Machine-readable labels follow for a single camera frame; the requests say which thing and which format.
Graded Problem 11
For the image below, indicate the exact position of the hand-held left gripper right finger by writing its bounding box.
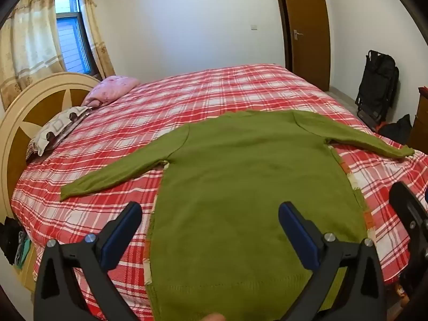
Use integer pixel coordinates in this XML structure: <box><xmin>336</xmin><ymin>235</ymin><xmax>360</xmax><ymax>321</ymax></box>
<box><xmin>279</xmin><ymin>202</ymin><xmax>388</xmax><ymax>321</ymax></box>

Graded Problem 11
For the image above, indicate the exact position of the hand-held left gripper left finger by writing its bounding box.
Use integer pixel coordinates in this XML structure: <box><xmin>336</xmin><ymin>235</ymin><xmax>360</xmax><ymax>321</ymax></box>
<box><xmin>33</xmin><ymin>202</ymin><xmax>158</xmax><ymax>321</ymax></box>

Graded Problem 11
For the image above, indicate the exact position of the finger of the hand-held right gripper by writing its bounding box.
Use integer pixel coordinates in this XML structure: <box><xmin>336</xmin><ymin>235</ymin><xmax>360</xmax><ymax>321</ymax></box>
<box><xmin>389</xmin><ymin>181</ymin><xmax>428</xmax><ymax>241</ymax></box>

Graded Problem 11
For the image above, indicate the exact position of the green knit sweater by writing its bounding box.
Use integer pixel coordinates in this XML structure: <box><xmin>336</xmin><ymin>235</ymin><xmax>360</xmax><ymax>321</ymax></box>
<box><xmin>60</xmin><ymin>110</ymin><xmax>415</xmax><ymax>321</ymax></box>

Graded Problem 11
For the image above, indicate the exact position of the pile of dark clothes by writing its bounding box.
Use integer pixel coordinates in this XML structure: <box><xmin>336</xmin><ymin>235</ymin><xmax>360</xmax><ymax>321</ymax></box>
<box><xmin>0</xmin><ymin>216</ymin><xmax>33</xmax><ymax>270</ymax></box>

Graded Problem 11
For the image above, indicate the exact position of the black bag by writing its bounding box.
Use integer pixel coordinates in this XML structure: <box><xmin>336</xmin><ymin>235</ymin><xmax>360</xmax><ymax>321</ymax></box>
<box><xmin>378</xmin><ymin>114</ymin><xmax>413</xmax><ymax>145</ymax></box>

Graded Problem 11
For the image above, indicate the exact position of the wooden cabinet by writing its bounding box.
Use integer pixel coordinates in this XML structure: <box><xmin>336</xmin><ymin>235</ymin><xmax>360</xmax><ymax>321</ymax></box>
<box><xmin>406</xmin><ymin>87</ymin><xmax>428</xmax><ymax>157</ymax></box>

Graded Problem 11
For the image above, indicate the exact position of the patterned cream brown pillow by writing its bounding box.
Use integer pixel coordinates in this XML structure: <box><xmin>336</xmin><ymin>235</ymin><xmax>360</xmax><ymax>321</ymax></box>
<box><xmin>26</xmin><ymin>106</ymin><xmax>93</xmax><ymax>163</ymax></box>

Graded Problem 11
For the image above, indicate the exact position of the black backpack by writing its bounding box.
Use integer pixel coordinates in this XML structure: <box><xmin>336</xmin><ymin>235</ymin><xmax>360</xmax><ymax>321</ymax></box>
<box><xmin>355</xmin><ymin>50</ymin><xmax>400</xmax><ymax>130</ymax></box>

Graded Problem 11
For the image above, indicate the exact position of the pink pillow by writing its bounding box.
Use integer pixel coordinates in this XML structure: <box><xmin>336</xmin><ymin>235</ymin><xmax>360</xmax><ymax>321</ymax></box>
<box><xmin>82</xmin><ymin>75</ymin><xmax>141</xmax><ymax>108</ymax></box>

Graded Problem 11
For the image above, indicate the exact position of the cream wooden headboard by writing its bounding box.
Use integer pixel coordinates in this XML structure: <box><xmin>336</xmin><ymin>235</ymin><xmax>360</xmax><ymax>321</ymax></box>
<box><xmin>0</xmin><ymin>72</ymin><xmax>101</xmax><ymax>291</ymax></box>

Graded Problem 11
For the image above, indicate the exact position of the red plaid bed blanket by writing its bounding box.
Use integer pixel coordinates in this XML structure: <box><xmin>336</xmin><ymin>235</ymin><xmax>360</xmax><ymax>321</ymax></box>
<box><xmin>12</xmin><ymin>63</ymin><xmax>428</xmax><ymax>321</ymax></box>

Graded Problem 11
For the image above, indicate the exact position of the narrow beige floral curtain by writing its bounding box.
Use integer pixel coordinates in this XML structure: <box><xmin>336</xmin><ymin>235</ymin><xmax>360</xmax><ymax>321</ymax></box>
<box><xmin>78</xmin><ymin>0</ymin><xmax>116</xmax><ymax>80</ymax></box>

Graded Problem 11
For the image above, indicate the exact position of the window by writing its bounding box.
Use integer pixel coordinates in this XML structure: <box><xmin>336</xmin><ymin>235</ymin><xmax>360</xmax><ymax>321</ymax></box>
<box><xmin>54</xmin><ymin>0</ymin><xmax>101</xmax><ymax>78</ymax></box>

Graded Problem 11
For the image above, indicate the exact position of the brown wooden door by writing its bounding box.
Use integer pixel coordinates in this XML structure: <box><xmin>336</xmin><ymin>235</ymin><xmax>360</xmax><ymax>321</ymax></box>
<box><xmin>272</xmin><ymin>0</ymin><xmax>332</xmax><ymax>92</ymax></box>

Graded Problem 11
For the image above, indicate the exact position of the wide beige floral curtain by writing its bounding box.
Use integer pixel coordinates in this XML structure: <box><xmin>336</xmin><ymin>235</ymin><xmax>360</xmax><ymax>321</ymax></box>
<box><xmin>0</xmin><ymin>0</ymin><xmax>67</xmax><ymax>109</ymax></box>

